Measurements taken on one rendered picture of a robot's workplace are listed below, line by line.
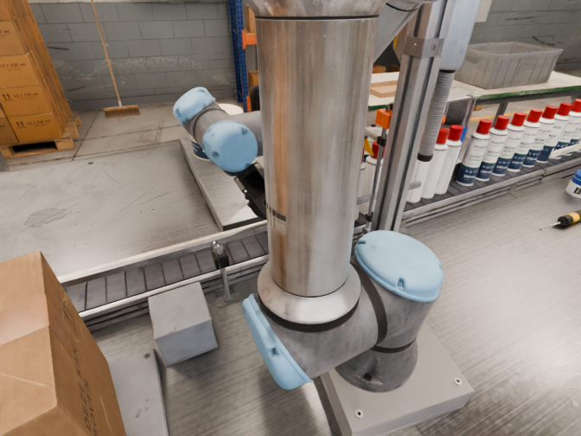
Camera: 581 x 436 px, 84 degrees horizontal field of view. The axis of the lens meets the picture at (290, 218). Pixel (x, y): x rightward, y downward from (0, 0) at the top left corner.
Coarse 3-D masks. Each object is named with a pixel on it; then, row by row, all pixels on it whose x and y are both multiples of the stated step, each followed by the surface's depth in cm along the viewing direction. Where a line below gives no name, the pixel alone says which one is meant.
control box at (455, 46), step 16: (464, 0) 49; (480, 0) 48; (464, 16) 50; (400, 32) 59; (448, 32) 51; (464, 32) 51; (400, 48) 57; (448, 48) 53; (464, 48) 52; (448, 64) 54
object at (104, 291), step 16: (512, 176) 108; (448, 192) 100; (464, 192) 100; (256, 240) 81; (176, 256) 77; (192, 256) 77; (208, 256) 77; (240, 256) 77; (256, 256) 77; (128, 272) 73; (144, 272) 73; (160, 272) 73; (176, 272) 73; (192, 272) 73; (208, 272) 73; (64, 288) 69; (80, 288) 69; (96, 288) 69; (112, 288) 69; (128, 288) 69; (144, 288) 69; (80, 304) 66; (96, 304) 66
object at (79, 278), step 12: (252, 228) 72; (264, 228) 73; (204, 240) 69; (216, 240) 69; (228, 240) 71; (168, 252) 66; (180, 252) 67; (120, 264) 63; (132, 264) 63; (144, 264) 65; (72, 276) 60; (84, 276) 61; (96, 276) 62
